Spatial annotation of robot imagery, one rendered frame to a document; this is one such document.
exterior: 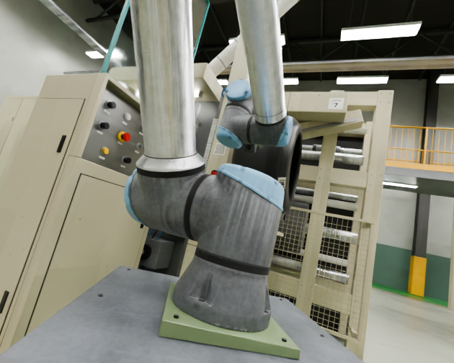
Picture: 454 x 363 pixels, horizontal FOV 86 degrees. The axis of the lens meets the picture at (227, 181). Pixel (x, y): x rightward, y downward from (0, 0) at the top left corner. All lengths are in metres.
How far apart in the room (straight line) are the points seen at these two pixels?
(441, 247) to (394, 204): 1.90
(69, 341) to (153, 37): 0.46
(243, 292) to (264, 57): 0.48
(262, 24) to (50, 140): 0.98
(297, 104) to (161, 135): 1.43
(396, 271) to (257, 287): 10.46
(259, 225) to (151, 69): 0.34
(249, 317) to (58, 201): 0.87
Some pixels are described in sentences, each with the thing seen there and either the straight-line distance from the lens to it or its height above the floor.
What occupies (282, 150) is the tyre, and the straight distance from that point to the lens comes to 1.20.
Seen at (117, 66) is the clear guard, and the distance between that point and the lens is 1.29.
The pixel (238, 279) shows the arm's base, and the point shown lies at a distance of 0.44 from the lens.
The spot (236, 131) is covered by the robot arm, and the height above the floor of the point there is 1.06.
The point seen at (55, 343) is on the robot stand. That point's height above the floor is 0.60.
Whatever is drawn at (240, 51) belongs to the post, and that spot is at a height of 1.92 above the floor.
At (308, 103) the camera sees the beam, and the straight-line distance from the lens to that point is 1.83.
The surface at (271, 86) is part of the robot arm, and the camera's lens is 0.64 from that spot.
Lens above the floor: 0.77
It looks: 10 degrees up
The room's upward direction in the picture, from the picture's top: 13 degrees clockwise
